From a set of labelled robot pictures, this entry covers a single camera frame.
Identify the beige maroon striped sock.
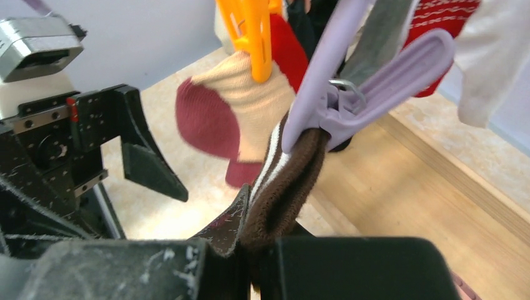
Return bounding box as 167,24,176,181
176,52,308,188

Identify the lilac plastic clip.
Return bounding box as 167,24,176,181
281,1,455,153

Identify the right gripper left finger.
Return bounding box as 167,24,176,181
1,185,251,299

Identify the mustard yellow sock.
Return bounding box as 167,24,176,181
239,117,329,253

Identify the red snowflake sock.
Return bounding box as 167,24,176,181
403,0,481,99

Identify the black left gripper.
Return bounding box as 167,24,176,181
1,84,188,239

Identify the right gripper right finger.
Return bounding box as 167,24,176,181
264,225,460,299

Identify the black sock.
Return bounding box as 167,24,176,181
286,0,338,60

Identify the orange plastic clip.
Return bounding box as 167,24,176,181
216,0,283,83

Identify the wooden drying rack frame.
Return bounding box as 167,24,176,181
308,116,529,299

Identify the grey sock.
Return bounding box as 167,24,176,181
339,0,419,86

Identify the white sock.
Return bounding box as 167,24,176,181
455,0,529,128

